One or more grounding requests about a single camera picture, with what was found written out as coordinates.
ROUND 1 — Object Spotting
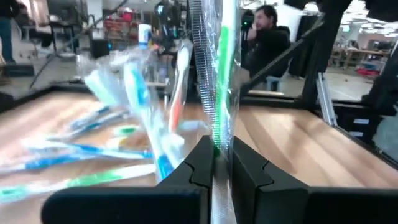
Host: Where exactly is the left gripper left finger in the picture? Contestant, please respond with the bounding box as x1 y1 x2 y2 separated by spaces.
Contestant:
40 135 215 224

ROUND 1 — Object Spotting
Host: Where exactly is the person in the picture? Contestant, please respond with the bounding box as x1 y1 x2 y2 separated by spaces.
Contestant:
241 3 292 93
0 0 20 65

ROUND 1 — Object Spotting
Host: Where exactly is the wooden workbench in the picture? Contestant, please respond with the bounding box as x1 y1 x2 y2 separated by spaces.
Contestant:
329 46 393 71

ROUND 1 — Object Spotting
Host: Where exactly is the silver aluminium rail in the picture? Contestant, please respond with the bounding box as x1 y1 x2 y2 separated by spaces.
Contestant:
316 72 339 127

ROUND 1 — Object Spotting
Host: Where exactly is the green toothbrush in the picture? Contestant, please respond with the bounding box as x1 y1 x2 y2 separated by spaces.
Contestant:
188 0 243 224
83 68 121 108
0 164 157 205
112 124 141 138

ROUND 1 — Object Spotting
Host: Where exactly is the orange toothbrush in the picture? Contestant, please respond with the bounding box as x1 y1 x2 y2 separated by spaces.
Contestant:
169 40 194 135

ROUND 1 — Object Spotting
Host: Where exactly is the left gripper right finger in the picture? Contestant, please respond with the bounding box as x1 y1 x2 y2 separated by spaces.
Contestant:
231 136 398 224

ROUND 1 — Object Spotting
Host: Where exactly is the blue toothbrush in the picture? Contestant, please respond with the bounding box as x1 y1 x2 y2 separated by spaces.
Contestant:
67 105 113 130
0 143 154 175
71 111 131 134
123 60 175 183

